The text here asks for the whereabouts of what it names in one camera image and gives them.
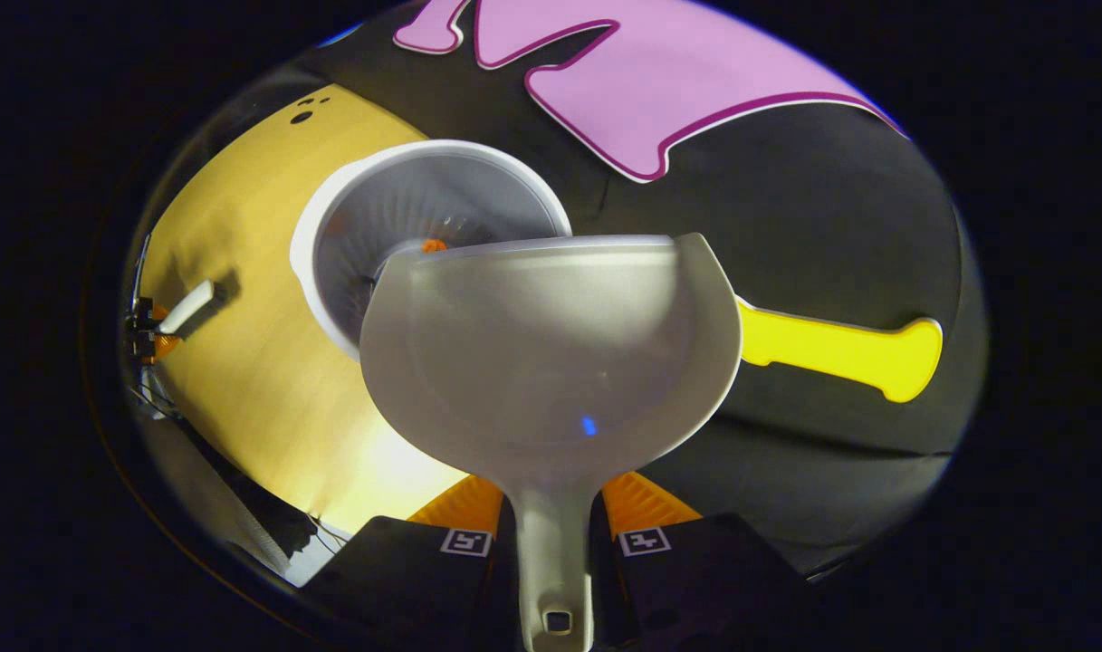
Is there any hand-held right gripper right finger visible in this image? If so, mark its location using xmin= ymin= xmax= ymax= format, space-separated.
xmin=589 ymin=471 xmax=819 ymax=652

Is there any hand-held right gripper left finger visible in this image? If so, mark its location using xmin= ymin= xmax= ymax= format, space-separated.
xmin=302 ymin=473 xmax=524 ymax=652

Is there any small white broom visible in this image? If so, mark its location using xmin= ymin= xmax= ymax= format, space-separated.
xmin=157 ymin=279 xmax=216 ymax=338

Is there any white dustpan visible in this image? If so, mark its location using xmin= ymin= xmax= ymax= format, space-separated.
xmin=359 ymin=233 xmax=743 ymax=652

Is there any white ribbed garbage bin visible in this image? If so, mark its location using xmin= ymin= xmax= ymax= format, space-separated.
xmin=290 ymin=139 xmax=574 ymax=363

